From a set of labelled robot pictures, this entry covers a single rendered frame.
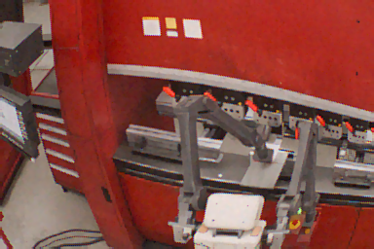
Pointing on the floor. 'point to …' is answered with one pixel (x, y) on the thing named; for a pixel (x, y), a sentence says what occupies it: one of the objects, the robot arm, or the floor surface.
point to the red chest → (56, 138)
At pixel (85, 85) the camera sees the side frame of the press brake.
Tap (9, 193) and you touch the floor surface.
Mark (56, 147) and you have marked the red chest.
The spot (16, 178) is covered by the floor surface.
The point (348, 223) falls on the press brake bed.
